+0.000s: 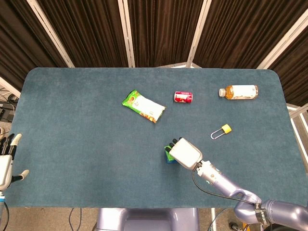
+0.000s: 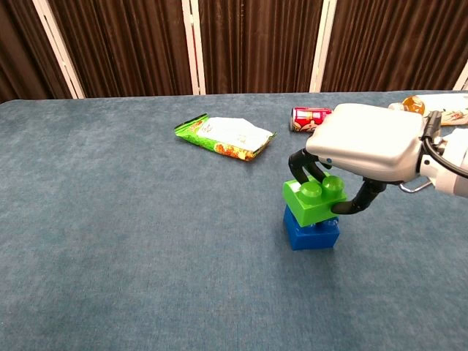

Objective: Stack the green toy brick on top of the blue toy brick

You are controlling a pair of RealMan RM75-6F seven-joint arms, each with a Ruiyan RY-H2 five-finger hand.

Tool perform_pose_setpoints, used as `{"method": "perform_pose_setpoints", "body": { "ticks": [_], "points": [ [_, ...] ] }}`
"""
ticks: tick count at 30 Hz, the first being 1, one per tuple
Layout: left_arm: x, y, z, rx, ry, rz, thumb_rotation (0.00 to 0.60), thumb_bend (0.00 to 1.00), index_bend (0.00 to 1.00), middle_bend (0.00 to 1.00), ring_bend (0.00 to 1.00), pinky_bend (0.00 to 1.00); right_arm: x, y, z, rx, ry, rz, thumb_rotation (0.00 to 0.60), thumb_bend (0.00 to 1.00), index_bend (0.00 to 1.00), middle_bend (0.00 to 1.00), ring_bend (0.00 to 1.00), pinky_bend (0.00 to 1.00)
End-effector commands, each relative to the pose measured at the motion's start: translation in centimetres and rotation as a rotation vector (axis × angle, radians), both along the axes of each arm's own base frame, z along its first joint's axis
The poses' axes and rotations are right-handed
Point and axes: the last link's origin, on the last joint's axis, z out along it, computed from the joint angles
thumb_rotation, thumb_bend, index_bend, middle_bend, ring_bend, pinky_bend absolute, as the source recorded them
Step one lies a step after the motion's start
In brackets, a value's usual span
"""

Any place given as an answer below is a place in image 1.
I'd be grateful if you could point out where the tea bottle with white label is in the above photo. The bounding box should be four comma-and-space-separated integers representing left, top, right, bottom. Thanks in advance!
218, 84, 259, 101

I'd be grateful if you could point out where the red soda can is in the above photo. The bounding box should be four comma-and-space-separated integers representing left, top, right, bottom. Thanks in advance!
173, 91, 193, 104

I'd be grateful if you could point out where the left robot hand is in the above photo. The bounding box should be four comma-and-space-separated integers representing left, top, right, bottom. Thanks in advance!
0, 133, 30, 191

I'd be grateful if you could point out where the blue felt table mat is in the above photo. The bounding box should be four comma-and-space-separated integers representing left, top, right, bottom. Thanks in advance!
0, 67, 308, 209

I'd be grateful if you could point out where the dark brown curtain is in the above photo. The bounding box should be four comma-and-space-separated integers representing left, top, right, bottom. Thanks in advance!
0, 0, 308, 106

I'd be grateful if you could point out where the lavender robot torso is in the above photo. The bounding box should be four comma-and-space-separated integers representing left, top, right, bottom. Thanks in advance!
95, 207, 201, 231

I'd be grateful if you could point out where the green white snack bag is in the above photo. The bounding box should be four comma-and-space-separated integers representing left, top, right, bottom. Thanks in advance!
121, 90, 167, 124

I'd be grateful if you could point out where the black power strip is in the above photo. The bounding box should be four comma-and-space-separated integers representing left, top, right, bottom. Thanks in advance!
0, 101, 16, 121

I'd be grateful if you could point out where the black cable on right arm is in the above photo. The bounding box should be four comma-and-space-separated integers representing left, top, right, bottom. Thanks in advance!
192, 162, 258, 205

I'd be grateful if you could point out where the white partition frame post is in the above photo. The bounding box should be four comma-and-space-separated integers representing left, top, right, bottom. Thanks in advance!
117, 0, 136, 68
256, 12, 308, 70
26, 0, 75, 68
186, 0, 212, 68

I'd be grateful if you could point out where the yellow padlock with long shackle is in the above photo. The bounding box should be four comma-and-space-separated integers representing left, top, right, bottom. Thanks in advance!
210, 124, 232, 140

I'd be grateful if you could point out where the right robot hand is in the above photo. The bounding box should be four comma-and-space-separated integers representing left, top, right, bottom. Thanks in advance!
167, 137, 203, 170

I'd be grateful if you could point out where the green toy block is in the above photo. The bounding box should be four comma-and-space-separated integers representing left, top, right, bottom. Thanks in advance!
164, 145, 176, 162

